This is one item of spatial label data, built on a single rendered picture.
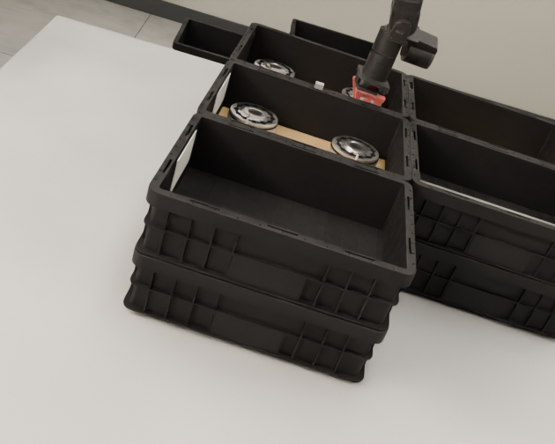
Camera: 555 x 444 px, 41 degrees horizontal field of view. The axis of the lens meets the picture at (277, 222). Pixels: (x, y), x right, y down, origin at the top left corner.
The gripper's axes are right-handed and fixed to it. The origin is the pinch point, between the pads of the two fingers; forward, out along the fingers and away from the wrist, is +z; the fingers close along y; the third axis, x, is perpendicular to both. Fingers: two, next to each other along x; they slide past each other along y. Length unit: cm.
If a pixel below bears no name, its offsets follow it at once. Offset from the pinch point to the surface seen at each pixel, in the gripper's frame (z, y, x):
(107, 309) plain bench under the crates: 21, -63, 38
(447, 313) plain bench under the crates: 18, -41, -22
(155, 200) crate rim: 0, -65, 36
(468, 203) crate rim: -4.6, -40.2, -15.8
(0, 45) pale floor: 88, 185, 131
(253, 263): 4, -66, 20
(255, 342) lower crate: 18, -66, 15
